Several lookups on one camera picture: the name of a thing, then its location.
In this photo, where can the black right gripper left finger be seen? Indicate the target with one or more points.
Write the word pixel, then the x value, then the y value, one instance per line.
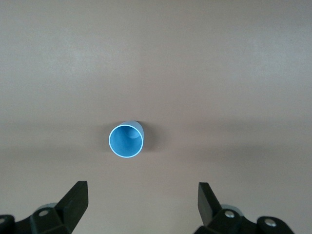
pixel 61 217

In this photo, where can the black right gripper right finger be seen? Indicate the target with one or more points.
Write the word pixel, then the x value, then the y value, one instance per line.
pixel 219 219

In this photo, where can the blue plastic cup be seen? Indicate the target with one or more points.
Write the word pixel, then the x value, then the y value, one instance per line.
pixel 124 143

